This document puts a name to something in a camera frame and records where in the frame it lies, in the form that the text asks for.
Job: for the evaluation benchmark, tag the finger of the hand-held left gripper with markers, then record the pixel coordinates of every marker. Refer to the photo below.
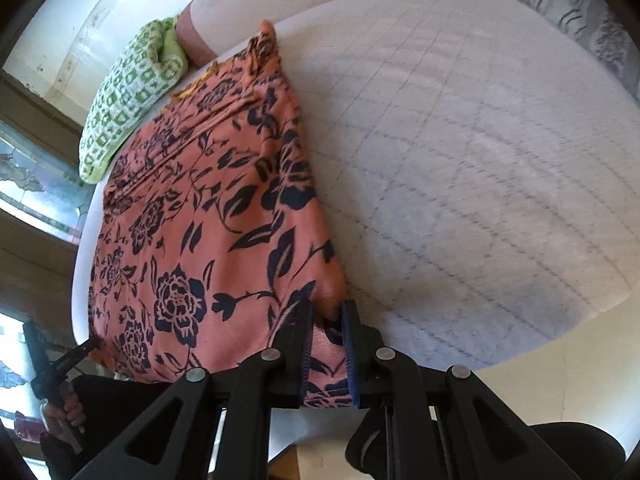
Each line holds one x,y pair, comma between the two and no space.
77,353

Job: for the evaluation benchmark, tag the stained glass side window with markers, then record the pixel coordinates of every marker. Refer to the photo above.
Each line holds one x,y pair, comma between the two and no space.
10,350

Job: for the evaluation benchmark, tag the arched stained glass window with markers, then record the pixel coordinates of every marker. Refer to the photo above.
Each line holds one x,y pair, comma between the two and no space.
45,195

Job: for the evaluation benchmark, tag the pink bolster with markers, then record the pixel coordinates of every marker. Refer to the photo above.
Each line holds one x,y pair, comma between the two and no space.
192,30

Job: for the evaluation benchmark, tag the orange floral shirt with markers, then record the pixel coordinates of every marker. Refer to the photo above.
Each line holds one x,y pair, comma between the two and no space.
200,210

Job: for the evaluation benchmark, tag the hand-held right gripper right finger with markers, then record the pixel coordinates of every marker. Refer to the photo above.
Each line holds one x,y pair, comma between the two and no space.
354,355

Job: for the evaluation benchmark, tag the dark rounded object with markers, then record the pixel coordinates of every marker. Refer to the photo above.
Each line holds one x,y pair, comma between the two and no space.
575,452

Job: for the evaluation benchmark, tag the person's left hand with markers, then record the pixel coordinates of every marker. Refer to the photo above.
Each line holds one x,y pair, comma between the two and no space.
70,407

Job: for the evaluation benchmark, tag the green checked pillow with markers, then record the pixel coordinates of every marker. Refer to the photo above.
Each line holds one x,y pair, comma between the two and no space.
130,95

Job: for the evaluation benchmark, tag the dark wooden door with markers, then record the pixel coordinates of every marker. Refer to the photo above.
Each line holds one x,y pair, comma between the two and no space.
30,275

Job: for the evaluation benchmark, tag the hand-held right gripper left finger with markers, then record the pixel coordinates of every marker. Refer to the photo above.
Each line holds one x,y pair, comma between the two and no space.
295,355

